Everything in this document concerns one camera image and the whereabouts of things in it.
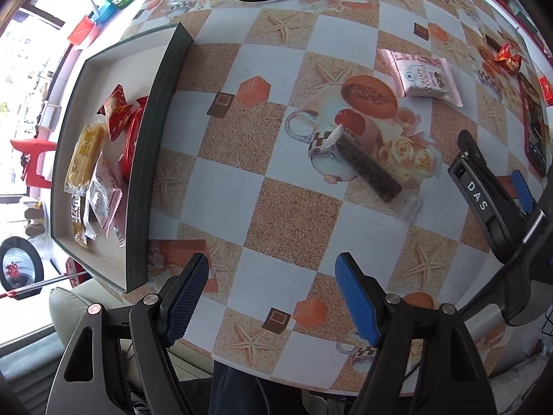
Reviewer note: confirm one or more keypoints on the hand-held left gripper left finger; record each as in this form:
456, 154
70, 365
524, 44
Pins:
185, 298

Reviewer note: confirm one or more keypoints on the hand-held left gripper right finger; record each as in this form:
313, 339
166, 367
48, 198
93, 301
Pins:
358, 298

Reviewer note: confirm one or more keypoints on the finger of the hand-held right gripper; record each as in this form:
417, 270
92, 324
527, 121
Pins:
522, 190
479, 194

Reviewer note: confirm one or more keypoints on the pink nougat snack packet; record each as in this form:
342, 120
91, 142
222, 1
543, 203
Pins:
425, 78
114, 214

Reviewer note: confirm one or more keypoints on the dark bar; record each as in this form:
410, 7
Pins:
367, 168

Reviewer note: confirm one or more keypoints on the dark green cardboard box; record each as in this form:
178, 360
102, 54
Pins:
147, 160

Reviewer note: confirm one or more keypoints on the plain red snack packet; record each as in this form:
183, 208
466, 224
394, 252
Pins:
133, 142

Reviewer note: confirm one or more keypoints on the yellow snack packet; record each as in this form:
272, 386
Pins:
85, 155

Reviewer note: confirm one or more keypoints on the red gold-print snack packet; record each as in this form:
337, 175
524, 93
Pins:
113, 110

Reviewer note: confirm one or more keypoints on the black red snack packet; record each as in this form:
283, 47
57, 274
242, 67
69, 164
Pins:
533, 125

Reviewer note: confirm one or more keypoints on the orange snack packet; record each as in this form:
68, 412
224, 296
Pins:
548, 90

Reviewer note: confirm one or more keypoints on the person's leg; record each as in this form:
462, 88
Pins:
255, 389

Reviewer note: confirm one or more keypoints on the gold snack packet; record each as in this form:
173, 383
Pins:
82, 220

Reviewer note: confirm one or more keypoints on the white snack packet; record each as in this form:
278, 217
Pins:
97, 201

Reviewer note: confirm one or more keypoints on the red gold wrapped candy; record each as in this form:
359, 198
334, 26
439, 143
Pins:
509, 58

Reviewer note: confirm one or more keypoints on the red white stick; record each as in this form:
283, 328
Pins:
43, 285

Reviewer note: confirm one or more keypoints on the round black framed object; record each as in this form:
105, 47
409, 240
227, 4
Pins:
19, 268

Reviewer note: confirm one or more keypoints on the checkered printed tablecloth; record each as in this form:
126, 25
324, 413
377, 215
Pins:
302, 95

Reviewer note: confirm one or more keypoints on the red plastic stool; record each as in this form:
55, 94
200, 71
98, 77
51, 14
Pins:
34, 162

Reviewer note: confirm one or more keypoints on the red plastic container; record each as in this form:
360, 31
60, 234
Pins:
82, 32

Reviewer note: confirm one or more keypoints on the blue plastic container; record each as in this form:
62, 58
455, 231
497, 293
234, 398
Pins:
105, 13

